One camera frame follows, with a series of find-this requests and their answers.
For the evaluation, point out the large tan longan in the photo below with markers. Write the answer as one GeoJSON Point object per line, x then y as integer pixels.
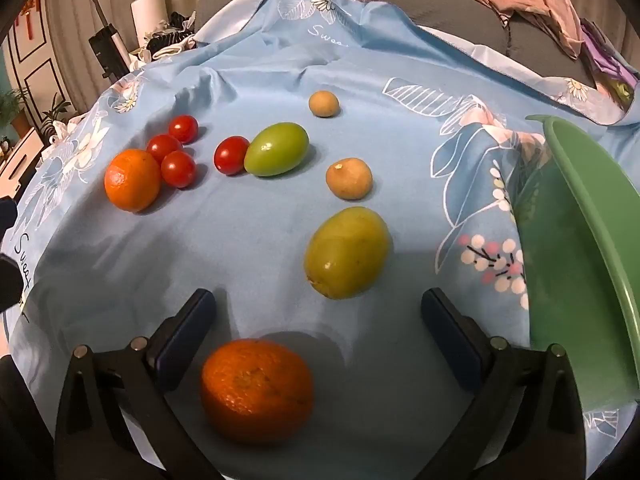
{"type": "Point", "coordinates": [349, 179]}

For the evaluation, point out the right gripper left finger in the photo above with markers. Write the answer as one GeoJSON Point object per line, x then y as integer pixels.
{"type": "Point", "coordinates": [113, 419]}

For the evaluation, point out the yellow-green round fruit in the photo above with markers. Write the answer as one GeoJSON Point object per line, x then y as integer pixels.
{"type": "Point", "coordinates": [347, 254]}

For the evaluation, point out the green oval fruit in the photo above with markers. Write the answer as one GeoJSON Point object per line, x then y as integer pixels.
{"type": "Point", "coordinates": [276, 150]}

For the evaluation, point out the purple clothing pile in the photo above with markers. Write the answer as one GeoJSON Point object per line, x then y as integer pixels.
{"type": "Point", "coordinates": [610, 71]}

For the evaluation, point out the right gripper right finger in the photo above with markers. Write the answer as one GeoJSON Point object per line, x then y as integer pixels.
{"type": "Point", "coordinates": [525, 418]}

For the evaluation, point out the green plastic bowl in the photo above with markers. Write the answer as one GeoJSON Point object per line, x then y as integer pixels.
{"type": "Point", "coordinates": [578, 218]}

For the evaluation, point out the orange mandarin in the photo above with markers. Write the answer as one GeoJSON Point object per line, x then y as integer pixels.
{"type": "Point", "coordinates": [256, 391]}
{"type": "Point", "coordinates": [132, 180]}

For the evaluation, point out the black upright vacuum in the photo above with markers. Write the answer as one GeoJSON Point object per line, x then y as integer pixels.
{"type": "Point", "coordinates": [109, 49]}

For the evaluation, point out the pink crumpled clothing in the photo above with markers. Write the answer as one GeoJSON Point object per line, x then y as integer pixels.
{"type": "Point", "coordinates": [557, 18]}

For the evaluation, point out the white paper roll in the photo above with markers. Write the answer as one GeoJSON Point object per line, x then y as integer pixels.
{"type": "Point", "coordinates": [147, 15]}

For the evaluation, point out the blue floral cloth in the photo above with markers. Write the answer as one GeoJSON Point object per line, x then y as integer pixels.
{"type": "Point", "coordinates": [448, 130]}

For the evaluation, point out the cherry tomato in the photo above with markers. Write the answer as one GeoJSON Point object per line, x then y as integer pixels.
{"type": "Point", "coordinates": [229, 155]}
{"type": "Point", "coordinates": [162, 145]}
{"type": "Point", "coordinates": [178, 169]}
{"type": "Point", "coordinates": [183, 128]}

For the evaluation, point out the potted plant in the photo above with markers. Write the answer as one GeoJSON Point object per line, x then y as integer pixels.
{"type": "Point", "coordinates": [13, 113]}

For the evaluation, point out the small tan longan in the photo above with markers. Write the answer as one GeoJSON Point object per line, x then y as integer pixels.
{"type": "Point", "coordinates": [324, 104]}

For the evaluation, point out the cluttered side pile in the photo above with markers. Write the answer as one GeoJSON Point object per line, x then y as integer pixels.
{"type": "Point", "coordinates": [170, 37]}

